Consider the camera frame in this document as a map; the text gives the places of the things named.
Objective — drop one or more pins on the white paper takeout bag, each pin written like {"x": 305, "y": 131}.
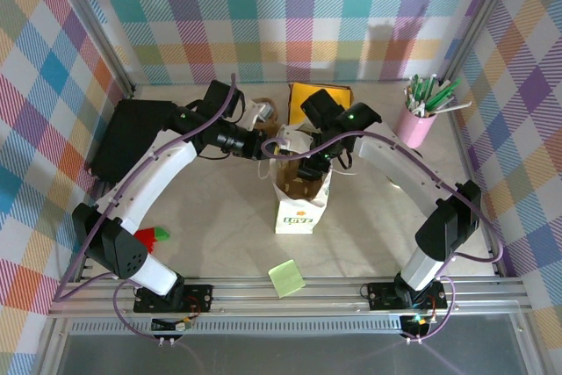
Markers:
{"x": 298, "y": 217}

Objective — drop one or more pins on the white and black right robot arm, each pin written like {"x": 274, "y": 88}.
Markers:
{"x": 404, "y": 164}

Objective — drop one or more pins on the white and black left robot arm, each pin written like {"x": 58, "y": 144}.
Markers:
{"x": 145, "y": 177}

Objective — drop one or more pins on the yellow napkin stack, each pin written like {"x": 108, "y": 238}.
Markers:
{"x": 338, "y": 93}

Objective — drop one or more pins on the pink straw holder cup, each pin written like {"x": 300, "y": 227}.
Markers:
{"x": 415, "y": 127}

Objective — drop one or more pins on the black carrying case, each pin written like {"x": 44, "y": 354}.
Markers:
{"x": 127, "y": 138}

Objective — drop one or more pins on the green sticky note pad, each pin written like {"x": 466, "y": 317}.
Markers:
{"x": 286, "y": 279}

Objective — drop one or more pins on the green toy block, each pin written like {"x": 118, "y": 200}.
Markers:
{"x": 162, "y": 234}

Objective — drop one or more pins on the white wrapped straw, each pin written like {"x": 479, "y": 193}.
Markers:
{"x": 456, "y": 107}

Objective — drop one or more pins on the red toy block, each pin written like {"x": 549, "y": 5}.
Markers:
{"x": 147, "y": 239}

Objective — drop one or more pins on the small circuit board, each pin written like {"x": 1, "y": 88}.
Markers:
{"x": 182, "y": 326}
{"x": 419, "y": 320}

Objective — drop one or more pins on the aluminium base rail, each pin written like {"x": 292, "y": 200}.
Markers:
{"x": 333, "y": 293}

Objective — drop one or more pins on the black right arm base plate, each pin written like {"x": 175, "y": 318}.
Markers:
{"x": 382, "y": 296}

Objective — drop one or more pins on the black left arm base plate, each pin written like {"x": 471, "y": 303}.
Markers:
{"x": 199, "y": 298}

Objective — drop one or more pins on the aluminium frame post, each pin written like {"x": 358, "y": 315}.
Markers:
{"x": 477, "y": 19}
{"x": 92, "y": 19}

